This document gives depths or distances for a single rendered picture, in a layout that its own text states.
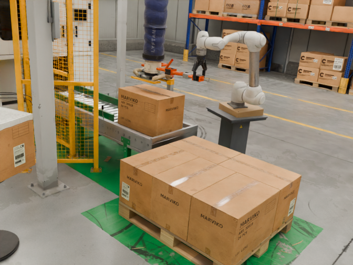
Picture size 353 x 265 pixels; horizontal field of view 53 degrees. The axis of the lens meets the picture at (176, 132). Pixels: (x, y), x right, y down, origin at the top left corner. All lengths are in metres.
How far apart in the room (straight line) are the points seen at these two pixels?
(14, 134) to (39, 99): 0.84
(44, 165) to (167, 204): 1.39
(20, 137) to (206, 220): 1.42
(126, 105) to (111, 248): 1.54
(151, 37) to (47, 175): 1.69
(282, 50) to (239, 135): 8.39
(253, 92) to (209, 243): 1.74
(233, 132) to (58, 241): 2.10
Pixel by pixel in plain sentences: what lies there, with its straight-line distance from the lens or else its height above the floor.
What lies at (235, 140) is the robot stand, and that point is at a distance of 4.03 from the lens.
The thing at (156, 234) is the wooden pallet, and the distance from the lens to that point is 3.08.
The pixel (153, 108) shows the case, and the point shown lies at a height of 0.86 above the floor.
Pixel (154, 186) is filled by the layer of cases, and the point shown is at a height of 0.46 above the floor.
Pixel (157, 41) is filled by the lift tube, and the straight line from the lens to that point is 3.62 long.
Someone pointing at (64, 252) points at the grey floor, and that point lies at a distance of 2.97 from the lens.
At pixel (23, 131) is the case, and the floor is 0.92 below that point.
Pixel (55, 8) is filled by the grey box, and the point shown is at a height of 1.72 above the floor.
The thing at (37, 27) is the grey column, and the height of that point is 1.56.
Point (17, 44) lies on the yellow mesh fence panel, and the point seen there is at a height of 1.35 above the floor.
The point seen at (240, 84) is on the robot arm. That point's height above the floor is 1.08.
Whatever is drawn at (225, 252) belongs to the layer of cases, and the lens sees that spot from 2.61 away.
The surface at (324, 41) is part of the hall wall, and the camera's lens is 11.78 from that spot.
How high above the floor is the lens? 1.82
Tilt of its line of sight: 20 degrees down
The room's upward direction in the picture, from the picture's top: 5 degrees clockwise
